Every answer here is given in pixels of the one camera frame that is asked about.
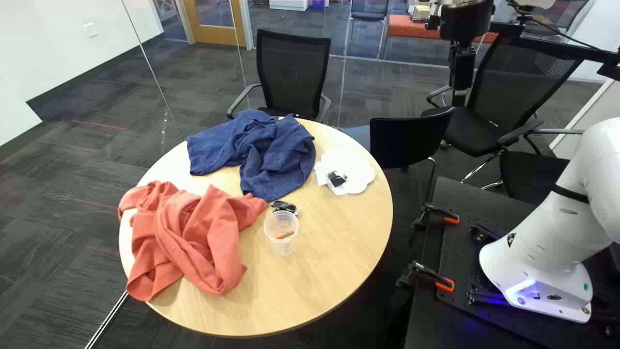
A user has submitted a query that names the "orange cloth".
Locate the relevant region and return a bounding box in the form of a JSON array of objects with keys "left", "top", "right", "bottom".
[{"left": 115, "top": 181, "right": 269, "bottom": 305}]

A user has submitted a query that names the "orange and grey marker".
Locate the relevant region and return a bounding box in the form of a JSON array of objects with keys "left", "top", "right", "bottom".
[{"left": 272, "top": 216, "right": 292, "bottom": 243}]

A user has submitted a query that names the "black mesh office chair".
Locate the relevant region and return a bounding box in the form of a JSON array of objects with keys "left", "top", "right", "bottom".
[
  {"left": 224, "top": 28, "right": 334, "bottom": 123},
  {"left": 424, "top": 32, "right": 586, "bottom": 187},
  {"left": 367, "top": 105, "right": 456, "bottom": 197},
  {"left": 499, "top": 150, "right": 569, "bottom": 206}
]

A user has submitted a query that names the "clear plastic measuring cup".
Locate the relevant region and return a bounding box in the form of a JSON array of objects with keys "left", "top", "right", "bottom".
[{"left": 261, "top": 208, "right": 300, "bottom": 257}]

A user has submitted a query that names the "orange sofa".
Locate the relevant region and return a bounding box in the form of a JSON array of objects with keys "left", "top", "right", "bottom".
[{"left": 385, "top": 14, "right": 499, "bottom": 47}]

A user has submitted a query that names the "black binder clip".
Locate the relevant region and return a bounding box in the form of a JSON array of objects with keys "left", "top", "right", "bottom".
[
  {"left": 325, "top": 169, "right": 348, "bottom": 191},
  {"left": 269, "top": 200, "right": 300, "bottom": 220}
]

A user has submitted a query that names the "white paper doily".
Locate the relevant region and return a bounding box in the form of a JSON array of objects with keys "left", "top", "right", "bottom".
[{"left": 311, "top": 150, "right": 377, "bottom": 199}]

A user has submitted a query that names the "wooden door frame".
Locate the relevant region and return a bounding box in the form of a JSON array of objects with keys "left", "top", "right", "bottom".
[{"left": 181, "top": 0, "right": 247, "bottom": 49}]

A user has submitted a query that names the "black camera tripod stand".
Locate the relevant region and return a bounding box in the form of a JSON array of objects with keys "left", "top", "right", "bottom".
[{"left": 437, "top": 0, "right": 495, "bottom": 109}]

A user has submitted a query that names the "blue cloth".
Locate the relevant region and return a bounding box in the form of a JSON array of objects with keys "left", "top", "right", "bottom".
[{"left": 185, "top": 109, "right": 317, "bottom": 204}]

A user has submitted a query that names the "black orange bar clamp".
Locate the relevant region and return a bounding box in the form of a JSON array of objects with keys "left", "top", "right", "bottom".
[
  {"left": 410, "top": 202, "right": 462, "bottom": 233},
  {"left": 393, "top": 261, "right": 456, "bottom": 297}
]

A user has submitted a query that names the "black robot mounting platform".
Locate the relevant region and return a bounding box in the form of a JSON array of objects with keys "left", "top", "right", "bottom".
[{"left": 402, "top": 175, "right": 620, "bottom": 349}]

